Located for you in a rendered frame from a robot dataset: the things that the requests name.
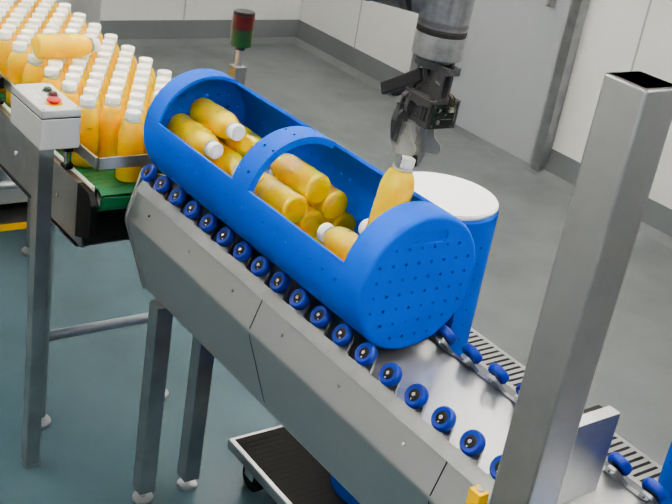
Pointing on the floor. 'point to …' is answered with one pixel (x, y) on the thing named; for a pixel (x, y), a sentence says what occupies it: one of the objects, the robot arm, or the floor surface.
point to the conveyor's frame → (103, 222)
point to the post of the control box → (37, 303)
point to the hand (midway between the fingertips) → (405, 158)
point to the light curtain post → (584, 284)
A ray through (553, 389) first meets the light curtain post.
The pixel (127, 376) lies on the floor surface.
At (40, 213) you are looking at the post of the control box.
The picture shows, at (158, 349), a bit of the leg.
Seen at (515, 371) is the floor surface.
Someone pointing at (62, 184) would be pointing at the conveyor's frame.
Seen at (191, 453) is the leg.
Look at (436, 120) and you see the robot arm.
